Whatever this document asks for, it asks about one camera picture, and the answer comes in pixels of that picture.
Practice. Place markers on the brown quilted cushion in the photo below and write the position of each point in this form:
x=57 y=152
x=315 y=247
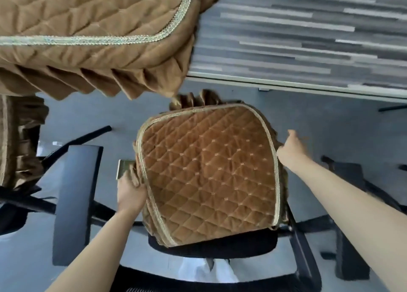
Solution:
x=19 y=136
x=95 y=15
x=210 y=174

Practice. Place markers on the person's left forearm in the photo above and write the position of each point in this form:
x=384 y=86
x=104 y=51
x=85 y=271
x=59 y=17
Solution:
x=92 y=253

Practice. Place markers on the person's right hand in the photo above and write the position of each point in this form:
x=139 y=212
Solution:
x=292 y=152

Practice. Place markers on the striped wooden table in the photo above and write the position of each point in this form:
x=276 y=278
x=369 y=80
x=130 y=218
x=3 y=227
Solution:
x=286 y=31

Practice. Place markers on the person's white trousers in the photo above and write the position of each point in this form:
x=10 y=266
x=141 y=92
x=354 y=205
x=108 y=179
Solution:
x=206 y=271

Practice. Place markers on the person's left hand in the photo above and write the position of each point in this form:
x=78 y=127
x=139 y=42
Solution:
x=132 y=196

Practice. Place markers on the person's right forearm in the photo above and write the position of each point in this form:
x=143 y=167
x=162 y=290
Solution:
x=356 y=206

